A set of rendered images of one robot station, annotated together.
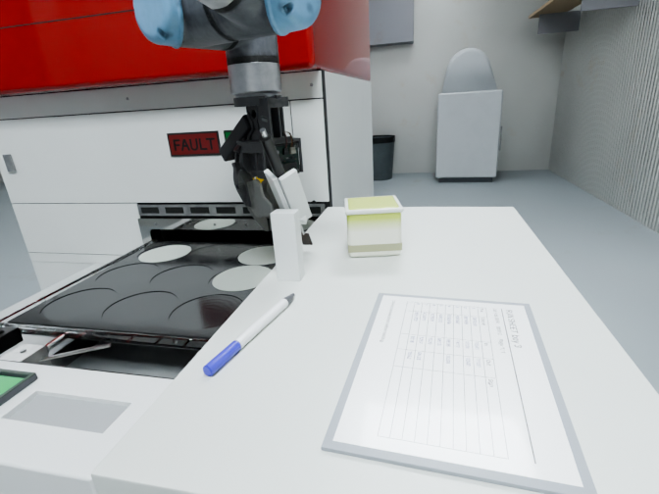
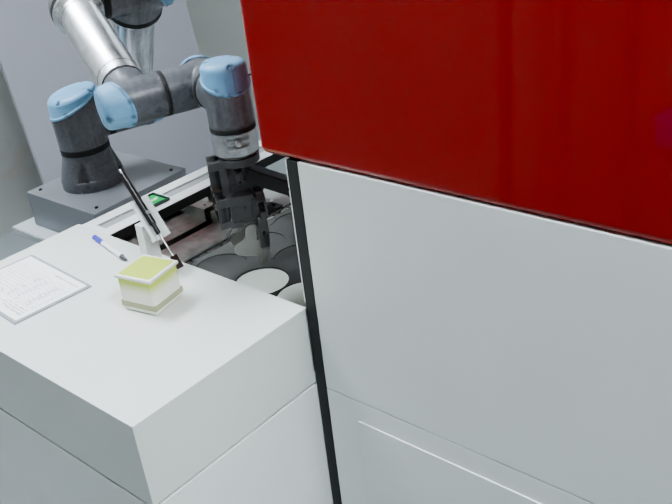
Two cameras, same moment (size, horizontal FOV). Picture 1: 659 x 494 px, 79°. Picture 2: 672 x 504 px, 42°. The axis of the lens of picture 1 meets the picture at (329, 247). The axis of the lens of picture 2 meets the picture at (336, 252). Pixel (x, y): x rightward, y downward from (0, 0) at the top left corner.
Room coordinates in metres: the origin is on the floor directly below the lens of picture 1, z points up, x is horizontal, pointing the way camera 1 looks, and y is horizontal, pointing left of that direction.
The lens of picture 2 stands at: (1.41, -1.01, 1.68)
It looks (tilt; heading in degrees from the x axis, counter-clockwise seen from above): 28 degrees down; 119
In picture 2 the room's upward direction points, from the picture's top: 7 degrees counter-clockwise
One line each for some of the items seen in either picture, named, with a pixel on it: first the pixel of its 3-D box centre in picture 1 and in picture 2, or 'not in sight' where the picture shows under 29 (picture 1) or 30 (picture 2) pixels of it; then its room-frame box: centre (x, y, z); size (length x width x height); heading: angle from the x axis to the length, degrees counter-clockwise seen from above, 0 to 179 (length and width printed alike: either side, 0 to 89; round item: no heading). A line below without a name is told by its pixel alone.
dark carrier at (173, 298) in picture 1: (182, 277); (300, 257); (0.63, 0.26, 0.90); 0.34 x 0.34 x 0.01; 76
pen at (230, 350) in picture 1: (257, 326); (109, 248); (0.33, 0.07, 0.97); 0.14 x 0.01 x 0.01; 154
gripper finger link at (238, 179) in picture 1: (248, 177); not in sight; (0.64, 0.12, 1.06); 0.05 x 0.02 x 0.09; 132
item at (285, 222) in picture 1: (290, 222); (152, 233); (0.46, 0.04, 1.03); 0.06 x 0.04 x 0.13; 166
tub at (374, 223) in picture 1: (372, 225); (150, 284); (0.53, -0.06, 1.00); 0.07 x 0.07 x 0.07; 88
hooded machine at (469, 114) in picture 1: (467, 117); not in sight; (5.75, -2.03, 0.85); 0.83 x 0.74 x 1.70; 76
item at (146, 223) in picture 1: (229, 238); not in sight; (0.84, 0.22, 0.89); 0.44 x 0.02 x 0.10; 76
